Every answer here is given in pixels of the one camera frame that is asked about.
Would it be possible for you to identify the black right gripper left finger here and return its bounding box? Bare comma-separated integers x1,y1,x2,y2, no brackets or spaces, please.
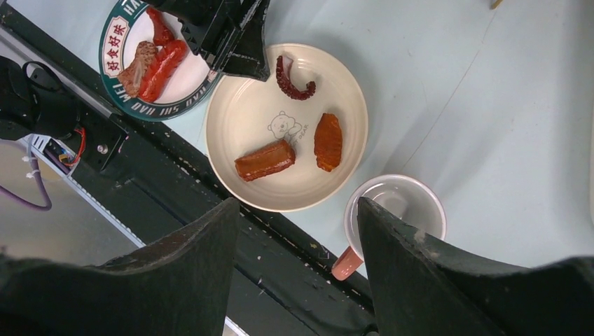
1,198,240,335

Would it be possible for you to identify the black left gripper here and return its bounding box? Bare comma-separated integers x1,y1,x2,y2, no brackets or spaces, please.
146,0,270,82

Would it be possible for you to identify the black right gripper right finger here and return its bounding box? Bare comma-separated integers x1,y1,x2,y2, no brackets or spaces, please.
357,197,593,335

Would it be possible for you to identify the pink ceramic mug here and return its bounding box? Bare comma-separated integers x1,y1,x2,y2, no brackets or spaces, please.
331,174,447,281

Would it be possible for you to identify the cream plate with bear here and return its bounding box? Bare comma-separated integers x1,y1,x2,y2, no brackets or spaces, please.
205,43,368,212

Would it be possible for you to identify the green rimmed printed plate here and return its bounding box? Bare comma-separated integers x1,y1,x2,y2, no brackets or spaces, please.
99,1,219,121

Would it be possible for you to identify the purple octopus tentacle piece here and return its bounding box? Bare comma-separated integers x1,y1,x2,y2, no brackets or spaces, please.
275,55,317,101

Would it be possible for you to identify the red sausage on plate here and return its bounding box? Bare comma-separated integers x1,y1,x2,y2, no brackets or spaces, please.
138,40,188,103

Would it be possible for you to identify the small red food piece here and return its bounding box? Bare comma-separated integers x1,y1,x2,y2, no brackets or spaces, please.
146,6,175,46

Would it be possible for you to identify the brown sausage piece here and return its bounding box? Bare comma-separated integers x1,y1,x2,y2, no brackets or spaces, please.
235,140,296,182

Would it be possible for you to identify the orange fried food piece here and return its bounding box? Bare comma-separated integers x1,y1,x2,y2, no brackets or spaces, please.
314,113,343,172

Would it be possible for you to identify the brown meat piece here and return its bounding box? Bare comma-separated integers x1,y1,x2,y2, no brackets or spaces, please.
116,41,158,98

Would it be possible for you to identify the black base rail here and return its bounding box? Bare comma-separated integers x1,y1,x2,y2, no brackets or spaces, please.
1,1,376,335

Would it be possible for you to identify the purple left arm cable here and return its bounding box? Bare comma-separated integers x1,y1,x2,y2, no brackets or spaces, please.
0,139,53,212

